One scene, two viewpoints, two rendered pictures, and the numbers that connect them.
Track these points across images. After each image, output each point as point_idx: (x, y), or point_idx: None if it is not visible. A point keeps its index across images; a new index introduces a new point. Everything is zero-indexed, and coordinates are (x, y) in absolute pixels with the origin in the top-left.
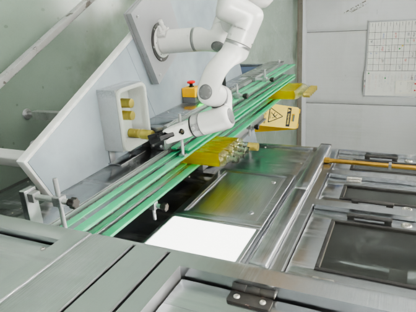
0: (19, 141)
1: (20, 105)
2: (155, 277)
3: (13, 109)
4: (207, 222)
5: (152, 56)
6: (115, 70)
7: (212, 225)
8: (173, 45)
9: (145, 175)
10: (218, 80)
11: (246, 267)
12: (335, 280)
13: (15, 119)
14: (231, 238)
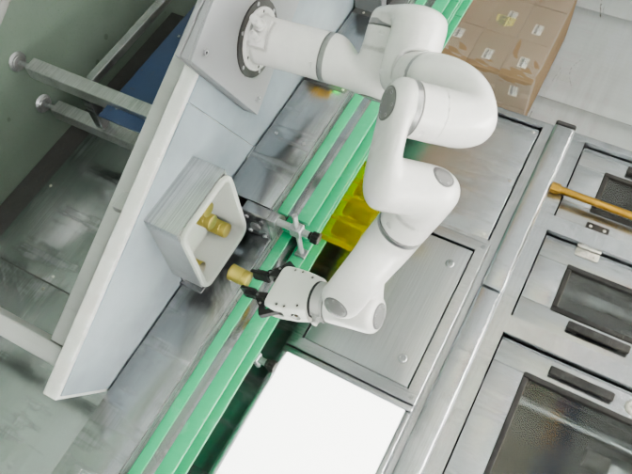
0: (17, 111)
1: (2, 54)
2: None
3: None
4: (335, 378)
5: (242, 83)
6: (173, 158)
7: (341, 387)
8: (281, 68)
9: (240, 321)
10: (358, 304)
11: None
12: None
13: (0, 82)
14: (367, 430)
